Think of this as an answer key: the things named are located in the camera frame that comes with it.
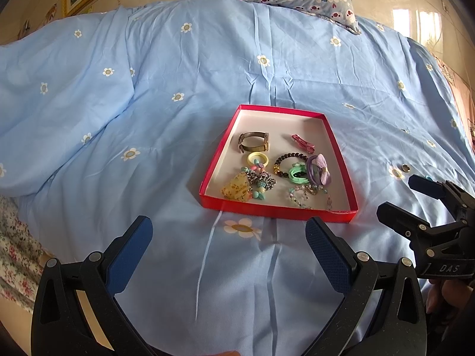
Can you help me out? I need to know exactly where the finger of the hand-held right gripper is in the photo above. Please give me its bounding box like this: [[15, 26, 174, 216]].
[[376, 201, 470, 262], [408, 174, 475, 227]]

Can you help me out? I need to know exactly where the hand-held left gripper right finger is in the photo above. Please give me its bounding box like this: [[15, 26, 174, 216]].
[[305, 216, 429, 356]]

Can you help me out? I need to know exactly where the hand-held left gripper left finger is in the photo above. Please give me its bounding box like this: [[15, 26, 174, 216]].
[[31, 215, 156, 356]]

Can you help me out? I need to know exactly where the clear crystal bead bracelet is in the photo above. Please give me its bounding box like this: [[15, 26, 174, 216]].
[[287, 185, 333, 210]]

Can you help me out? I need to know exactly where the purple bow hair tie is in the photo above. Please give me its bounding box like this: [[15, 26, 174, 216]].
[[306, 154, 333, 186]]

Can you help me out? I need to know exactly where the green hair tie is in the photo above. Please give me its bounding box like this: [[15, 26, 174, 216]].
[[289, 165, 311, 185]]

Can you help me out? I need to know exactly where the colourful bead bracelet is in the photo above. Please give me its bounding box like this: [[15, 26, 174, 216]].
[[239, 158, 270, 201]]

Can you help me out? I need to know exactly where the silver rhinestone hair bow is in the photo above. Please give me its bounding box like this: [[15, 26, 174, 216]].
[[247, 171, 277, 191]]

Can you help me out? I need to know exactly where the dark bead bracelet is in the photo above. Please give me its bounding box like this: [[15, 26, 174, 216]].
[[274, 152, 308, 179]]

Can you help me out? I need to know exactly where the yellow claw hair clip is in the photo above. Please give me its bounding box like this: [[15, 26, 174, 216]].
[[221, 172, 253, 203]]

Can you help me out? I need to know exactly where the pink hair clip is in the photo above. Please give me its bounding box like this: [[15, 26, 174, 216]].
[[291, 133, 316, 154]]

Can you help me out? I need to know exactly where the yellow hair tie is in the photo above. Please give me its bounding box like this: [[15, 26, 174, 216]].
[[247, 151, 271, 169]]

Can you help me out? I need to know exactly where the bronze cuff bracelet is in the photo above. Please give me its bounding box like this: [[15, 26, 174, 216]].
[[237, 131, 271, 153]]

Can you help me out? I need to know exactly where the red shallow box tray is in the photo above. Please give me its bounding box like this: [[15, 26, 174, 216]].
[[199, 104, 359, 224]]

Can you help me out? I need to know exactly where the person's right hand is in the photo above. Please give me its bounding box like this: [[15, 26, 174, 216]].
[[426, 278, 475, 342]]

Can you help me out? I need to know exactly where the floral patterned cloth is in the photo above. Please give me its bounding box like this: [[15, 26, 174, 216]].
[[0, 193, 56, 314]]

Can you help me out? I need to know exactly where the blue floral bedsheet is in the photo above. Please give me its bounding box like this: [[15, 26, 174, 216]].
[[0, 0, 475, 356]]

